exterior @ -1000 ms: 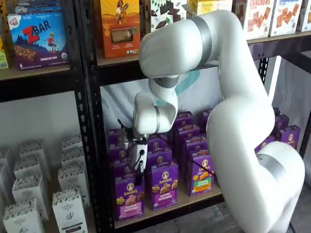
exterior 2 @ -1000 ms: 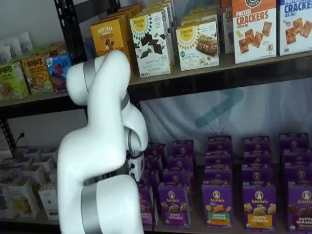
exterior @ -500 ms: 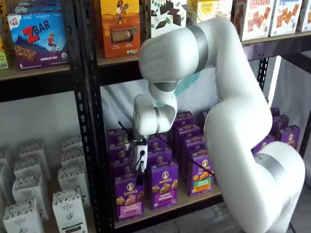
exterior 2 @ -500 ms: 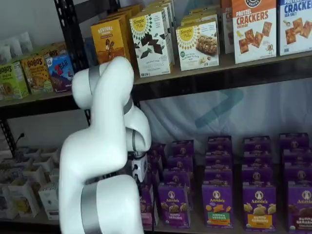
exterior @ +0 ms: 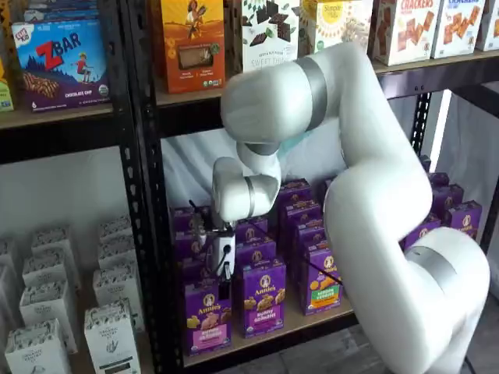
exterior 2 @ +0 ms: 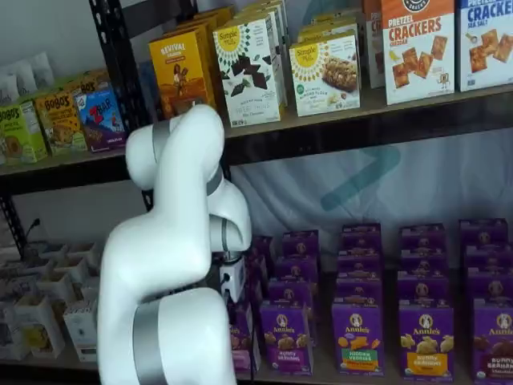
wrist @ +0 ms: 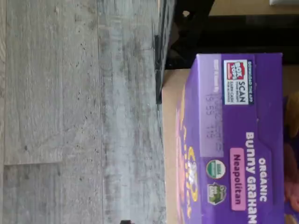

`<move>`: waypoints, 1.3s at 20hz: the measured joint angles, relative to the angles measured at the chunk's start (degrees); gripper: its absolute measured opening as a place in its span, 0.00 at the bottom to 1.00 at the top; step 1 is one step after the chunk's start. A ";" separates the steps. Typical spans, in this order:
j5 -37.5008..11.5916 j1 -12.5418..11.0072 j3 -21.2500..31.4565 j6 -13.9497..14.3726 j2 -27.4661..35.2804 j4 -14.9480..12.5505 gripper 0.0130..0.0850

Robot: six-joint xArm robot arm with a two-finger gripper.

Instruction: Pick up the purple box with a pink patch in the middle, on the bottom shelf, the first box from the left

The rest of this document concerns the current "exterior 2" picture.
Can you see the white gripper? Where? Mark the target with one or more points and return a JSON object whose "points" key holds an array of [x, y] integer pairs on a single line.
{"points": [[232, 276]]}

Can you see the purple Annie's box pink patch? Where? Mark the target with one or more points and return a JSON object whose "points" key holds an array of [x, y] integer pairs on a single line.
{"points": [[258, 266], [262, 244], [240, 333], [253, 290]]}

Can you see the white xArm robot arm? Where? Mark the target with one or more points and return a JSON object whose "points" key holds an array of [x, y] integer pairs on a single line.
{"points": [[160, 240]]}

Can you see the purple Annie's box violet patch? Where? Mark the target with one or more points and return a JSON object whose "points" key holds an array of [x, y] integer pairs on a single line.
{"points": [[296, 266], [290, 290], [286, 337], [300, 242]]}

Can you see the purple Annie's box green patch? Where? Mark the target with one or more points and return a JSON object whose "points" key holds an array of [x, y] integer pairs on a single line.
{"points": [[358, 262], [358, 288], [360, 236], [358, 341]]}

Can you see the white patterned carton box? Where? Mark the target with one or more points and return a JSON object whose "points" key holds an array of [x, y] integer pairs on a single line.
{"points": [[22, 286], [38, 266], [38, 325], [70, 266], [10, 333], [80, 333], [82, 250], [89, 288], [52, 250], [56, 286]]}

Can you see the purple Annie's box yellow patch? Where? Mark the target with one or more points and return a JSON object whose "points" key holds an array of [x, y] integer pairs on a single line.
{"points": [[422, 288], [422, 236], [422, 260], [426, 345]]}

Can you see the black metal shelf rack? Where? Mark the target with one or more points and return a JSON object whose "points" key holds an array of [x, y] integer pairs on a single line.
{"points": [[40, 180], [360, 140]]}

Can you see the Simple Mills chocolate thins box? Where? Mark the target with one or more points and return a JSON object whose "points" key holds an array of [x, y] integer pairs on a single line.
{"points": [[282, 60], [248, 72]]}

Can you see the orange Revival snack box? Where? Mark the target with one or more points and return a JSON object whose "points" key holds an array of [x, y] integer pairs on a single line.
{"points": [[208, 24], [174, 72]]}

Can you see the Simple Mills almond bars box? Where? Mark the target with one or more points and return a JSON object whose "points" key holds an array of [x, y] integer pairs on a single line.
{"points": [[324, 76], [328, 30]]}

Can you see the yellow Bobo's snack box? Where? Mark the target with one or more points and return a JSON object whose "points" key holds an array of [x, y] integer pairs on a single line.
{"points": [[60, 124], [90, 82]]}

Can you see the purple Annie's box brown patch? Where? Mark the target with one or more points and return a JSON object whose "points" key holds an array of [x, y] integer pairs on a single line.
{"points": [[491, 282], [483, 230], [495, 345], [487, 256]]}

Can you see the green Bobo's snack box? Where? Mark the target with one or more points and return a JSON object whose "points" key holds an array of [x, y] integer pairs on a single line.
{"points": [[20, 136]]}

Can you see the dark red pretzel crackers box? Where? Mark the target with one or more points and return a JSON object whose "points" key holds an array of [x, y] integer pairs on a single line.
{"points": [[372, 48]]}

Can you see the cheddar pretzel crackers box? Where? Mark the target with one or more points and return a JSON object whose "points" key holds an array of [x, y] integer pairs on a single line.
{"points": [[418, 52]]}

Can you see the sea salt pretzel crackers box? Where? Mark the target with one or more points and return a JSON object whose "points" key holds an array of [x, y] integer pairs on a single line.
{"points": [[487, 44]]}

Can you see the white tarp with teal logo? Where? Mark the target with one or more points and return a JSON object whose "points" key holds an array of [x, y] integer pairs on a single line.
{"points": [[300, 192]]}

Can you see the white paper pouch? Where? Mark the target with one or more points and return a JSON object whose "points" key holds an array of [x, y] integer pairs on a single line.
{"points": [[7, 90], [42, 68], [20, 78]]}

